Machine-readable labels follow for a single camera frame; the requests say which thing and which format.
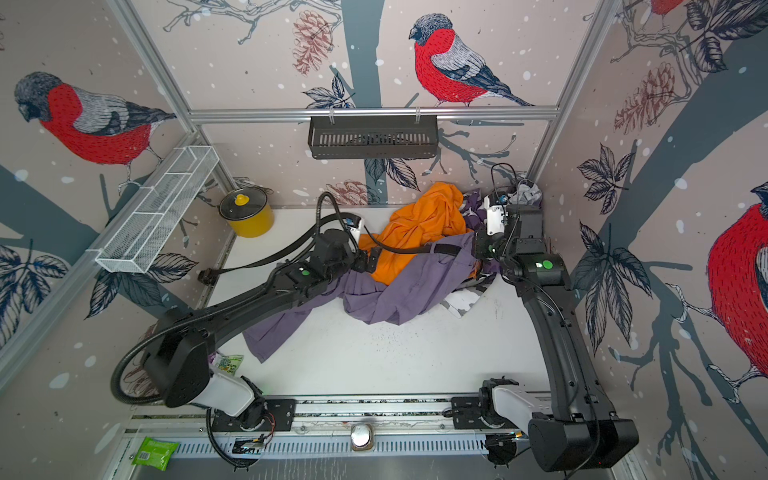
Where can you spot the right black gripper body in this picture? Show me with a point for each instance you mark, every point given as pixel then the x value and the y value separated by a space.
pixel 496 245

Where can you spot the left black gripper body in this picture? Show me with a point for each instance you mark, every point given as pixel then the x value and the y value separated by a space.
pixel 355 261

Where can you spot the orange trousers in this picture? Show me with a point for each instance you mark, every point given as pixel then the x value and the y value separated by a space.
pixel 434 216

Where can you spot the lavender purple trousers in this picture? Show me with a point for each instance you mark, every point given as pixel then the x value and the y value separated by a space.
pixel 422 284

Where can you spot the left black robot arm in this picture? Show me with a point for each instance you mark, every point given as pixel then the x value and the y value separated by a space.
pixel 176 357

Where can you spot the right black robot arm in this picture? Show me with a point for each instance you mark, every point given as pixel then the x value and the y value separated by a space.
pixel 576 428

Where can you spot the purple camouflage trousers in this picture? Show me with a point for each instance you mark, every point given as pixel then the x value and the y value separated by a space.
pixel 460 301

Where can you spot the yellow pot with lid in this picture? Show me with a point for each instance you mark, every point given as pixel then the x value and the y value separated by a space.
pixel 247 211

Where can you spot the black hanging basket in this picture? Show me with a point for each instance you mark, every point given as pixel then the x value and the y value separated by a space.
pixel 373 137

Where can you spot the green snack wrapper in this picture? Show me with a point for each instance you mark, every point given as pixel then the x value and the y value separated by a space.
pixel 227 364

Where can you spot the green wipes packet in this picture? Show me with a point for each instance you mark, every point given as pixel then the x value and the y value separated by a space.
pixel 155 453

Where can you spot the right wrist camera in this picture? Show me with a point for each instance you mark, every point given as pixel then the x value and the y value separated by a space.
pixel 495 220

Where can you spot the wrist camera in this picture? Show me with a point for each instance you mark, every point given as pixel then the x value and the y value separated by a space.
pixel 495 220
pixel 355 225

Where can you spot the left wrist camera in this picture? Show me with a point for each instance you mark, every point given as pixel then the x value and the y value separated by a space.
pixel 355 225

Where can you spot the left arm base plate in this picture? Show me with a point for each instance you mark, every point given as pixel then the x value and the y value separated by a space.
pixel 267 415

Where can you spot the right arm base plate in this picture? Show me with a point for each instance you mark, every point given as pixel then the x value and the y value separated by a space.
pixel 475 413

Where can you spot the white wire mesh shelf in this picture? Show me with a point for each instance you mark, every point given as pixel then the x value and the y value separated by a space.
pixel 139 240

